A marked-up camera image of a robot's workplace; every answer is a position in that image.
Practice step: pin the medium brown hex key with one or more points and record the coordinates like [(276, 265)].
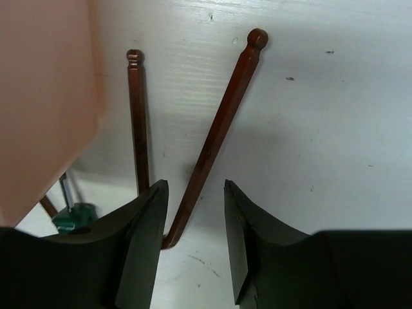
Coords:
[(137, 102)]

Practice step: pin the pink plastic toolbox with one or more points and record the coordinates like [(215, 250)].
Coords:
[(49, 105)]

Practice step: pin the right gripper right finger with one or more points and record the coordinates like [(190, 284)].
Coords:
[(274, 265)]

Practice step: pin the large brown hex key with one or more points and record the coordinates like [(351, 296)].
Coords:
[(242, 74)]

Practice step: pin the green orange screwdriver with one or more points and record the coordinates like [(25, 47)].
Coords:
[(75, 214)]

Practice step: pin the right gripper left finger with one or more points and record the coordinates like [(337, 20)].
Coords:
[(110, 263)]

